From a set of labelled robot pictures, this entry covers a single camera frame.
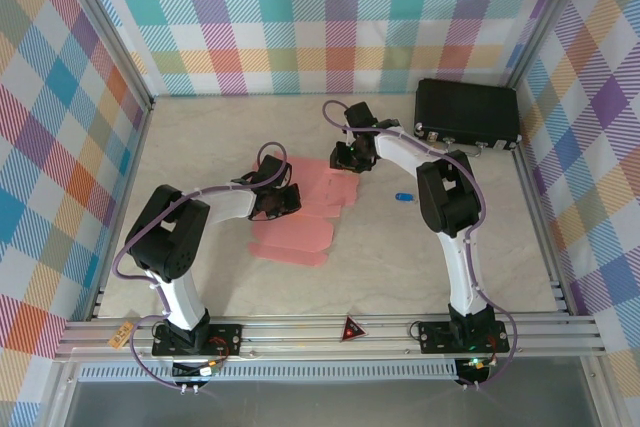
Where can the pink cloth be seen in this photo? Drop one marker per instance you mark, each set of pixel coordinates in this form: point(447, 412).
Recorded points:
point(300, 237)

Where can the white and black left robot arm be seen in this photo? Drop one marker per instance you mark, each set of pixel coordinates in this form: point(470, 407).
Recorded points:
point(185, 297)

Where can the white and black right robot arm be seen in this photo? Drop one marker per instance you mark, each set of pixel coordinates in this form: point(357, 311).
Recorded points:
point(462, 277)

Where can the blue key tag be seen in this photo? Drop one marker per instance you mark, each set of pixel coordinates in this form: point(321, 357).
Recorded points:
point(401, 197)

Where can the black carrying case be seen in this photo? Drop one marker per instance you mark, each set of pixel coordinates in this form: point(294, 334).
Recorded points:
point(465, 107)

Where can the wide grooved aluminium beam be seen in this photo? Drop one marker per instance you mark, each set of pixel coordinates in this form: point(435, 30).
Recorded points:
point(300, 332)

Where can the red triangle sign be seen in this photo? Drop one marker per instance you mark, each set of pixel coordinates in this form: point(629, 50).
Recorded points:
point(352, 331)

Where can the black controller board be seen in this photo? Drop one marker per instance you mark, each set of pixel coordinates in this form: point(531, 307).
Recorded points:
point(472, 369)
point(192, 371)

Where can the wooden tag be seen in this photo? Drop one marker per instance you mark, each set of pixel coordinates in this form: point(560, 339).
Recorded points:
point(120, 335)

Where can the grey metal panel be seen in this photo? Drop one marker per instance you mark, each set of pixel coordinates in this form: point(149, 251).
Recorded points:
point(325, 407)

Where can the slim aluminium floor rail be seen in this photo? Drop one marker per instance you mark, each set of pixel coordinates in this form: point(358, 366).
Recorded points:
point(540, 197)
point(132, 172)

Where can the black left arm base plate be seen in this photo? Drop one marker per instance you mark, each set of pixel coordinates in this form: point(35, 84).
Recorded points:
point(230, 339)

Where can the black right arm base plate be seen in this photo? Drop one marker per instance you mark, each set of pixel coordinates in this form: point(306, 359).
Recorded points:
point(435, 337)

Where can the aluminium frame post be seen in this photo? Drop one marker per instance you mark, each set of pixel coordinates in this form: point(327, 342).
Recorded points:
point(111, 27)
point(550, 17)

